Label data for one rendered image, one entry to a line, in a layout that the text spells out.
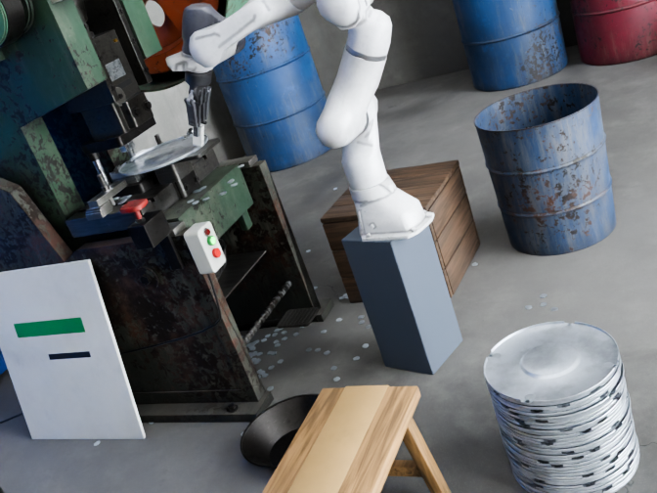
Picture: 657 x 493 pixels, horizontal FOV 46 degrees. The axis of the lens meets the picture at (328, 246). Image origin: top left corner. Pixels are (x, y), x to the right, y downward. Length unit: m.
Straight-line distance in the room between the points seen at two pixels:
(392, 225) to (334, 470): 0.79
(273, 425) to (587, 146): 1.34
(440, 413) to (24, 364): 1.41
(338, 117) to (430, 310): 0.64
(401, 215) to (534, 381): 0.62
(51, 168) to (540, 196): 1.57
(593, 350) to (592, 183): 1.03
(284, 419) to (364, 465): 0.78
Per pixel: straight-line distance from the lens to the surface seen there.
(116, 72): 2.44
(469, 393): 2.22
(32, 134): 2.51
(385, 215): 2.11
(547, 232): 2.74
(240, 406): 2.47
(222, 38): 2.07
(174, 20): 2.72
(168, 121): 4.63
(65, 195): 2.55
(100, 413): 2.68
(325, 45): 5.78
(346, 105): 2.01
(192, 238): 2.18
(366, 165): 2.10
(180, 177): 2.42
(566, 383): 1.71
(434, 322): 2.30
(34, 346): 2.75
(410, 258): 2.18
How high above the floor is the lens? 1.31
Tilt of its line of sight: 23 degrees down
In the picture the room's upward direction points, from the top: 20 degrees counter-clockwise
